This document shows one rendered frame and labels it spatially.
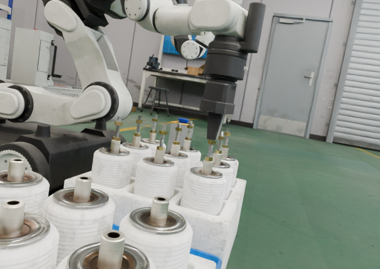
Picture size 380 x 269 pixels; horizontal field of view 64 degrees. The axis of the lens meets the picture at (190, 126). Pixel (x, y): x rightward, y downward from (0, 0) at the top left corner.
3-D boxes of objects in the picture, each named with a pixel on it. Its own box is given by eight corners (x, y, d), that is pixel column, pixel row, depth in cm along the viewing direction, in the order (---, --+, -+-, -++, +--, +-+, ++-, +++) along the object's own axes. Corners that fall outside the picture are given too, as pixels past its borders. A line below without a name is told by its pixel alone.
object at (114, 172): (103, 210, 83) (112, 146, 81) (131, 221, 79) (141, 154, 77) (76, 221, 74) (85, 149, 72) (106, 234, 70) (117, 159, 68)
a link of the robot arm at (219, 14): (229, 29, 59) (178, 27, 67) (250, 40, 66) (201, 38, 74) (236, -5, 58) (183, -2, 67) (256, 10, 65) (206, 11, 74)
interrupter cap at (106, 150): (112, 148, 80) (112, 146, 80) (135, 155, 77) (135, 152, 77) (91, 151, 73) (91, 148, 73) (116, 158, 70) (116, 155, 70)
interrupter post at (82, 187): (68, 200, 42) (71, 177, 42) (79, 196, 44) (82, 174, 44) (83, 205, 41) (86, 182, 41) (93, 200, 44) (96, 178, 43)
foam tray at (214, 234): (54, 252, 72) (64, 179, 70) (130, 203, 109) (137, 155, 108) (214, 307, 62) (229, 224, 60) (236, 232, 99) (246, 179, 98)
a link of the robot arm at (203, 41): (223, 24, 123) (199, 66, 127) (220, 26, 133) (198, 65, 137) (200, 11, 122) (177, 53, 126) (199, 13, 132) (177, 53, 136)
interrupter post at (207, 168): (198, 173, 69) (201, 159, 68) (204, 172, 70) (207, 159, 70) (207, 176, 67) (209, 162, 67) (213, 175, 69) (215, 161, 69)
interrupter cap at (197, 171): (182, 171, 68) (183, 168, 68) (202, 168, 74) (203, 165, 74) (210, 181, 63) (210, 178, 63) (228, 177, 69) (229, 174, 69)
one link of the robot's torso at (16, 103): (-27, 114, 114) (-24, 79, 113) (16, 113, 134) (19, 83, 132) (18, 124, 109) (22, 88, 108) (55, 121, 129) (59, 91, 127)
